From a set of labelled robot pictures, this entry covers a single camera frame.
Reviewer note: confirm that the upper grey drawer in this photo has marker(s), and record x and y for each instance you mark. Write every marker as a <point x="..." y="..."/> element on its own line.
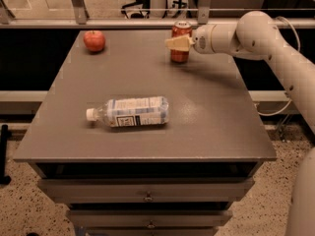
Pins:
<point x="84" y="191"/>

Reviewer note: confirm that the black post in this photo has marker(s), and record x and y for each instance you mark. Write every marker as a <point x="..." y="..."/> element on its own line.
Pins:
<point x="5" y="134"/>

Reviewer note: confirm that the metal railing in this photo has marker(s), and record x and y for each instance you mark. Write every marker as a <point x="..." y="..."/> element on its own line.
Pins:
<point x="106" y="14"/>

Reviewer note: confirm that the clear plastic water bottle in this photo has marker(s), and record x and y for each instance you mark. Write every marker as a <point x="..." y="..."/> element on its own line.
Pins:
<point x="131" y="112"/>

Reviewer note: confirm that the red coke can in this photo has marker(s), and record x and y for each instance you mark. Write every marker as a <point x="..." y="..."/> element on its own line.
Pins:
<point x="180" y="28"/>

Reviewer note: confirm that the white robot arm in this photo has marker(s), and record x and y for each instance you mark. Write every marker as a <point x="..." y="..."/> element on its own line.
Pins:
<point x="255" y="36"/>

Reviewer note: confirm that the black office chair base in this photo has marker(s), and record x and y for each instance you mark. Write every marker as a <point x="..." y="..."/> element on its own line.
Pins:
<point x="135" y="9"/>

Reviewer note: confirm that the grey drawer cabinet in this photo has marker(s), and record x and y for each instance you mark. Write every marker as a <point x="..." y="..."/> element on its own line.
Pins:
<point x="136" y="145"/>

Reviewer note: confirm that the lower grey drawer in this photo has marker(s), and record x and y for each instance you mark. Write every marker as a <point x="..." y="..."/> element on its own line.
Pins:
<point x="149" y="218"/>

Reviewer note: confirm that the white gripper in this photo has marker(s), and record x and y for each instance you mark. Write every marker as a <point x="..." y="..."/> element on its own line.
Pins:
<point x="202" y="39"/>

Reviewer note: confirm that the grey drawer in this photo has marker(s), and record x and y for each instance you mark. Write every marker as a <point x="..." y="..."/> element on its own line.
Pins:
<point x="84" y="191"/>
<point x="149" y="218"/>

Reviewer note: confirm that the red apple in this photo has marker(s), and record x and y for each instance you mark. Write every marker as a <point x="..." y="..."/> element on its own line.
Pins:
<point x="94" y="40"/>

